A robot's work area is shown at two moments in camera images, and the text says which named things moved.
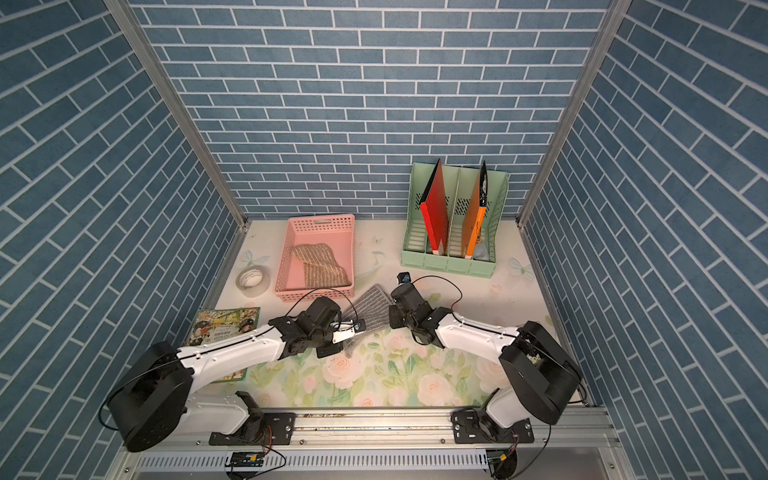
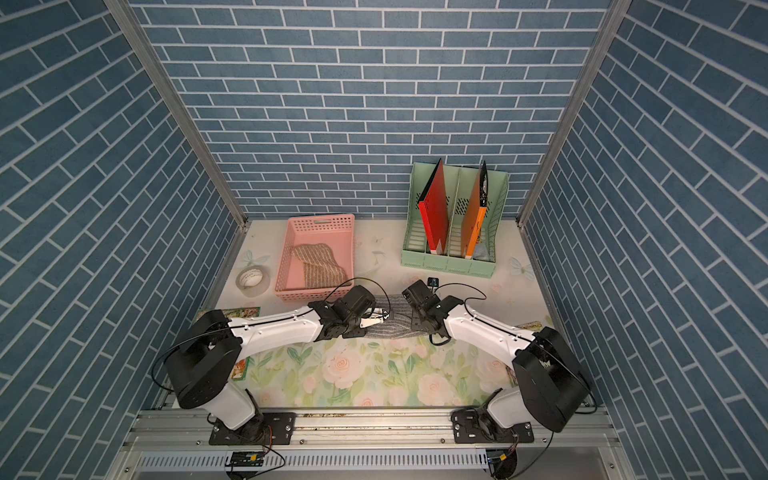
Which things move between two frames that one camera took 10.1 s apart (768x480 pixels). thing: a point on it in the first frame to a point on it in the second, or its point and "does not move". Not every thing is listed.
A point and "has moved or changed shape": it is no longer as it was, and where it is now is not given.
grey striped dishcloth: x=372 y=307 has moved or changed shape
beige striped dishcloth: x=320 y=266 does not move
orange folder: x=473 y=220 does not move
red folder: x=434 y=209 does not move
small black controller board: x=246 y=459 does not move
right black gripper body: x=397 y=319 to x=418 y=321
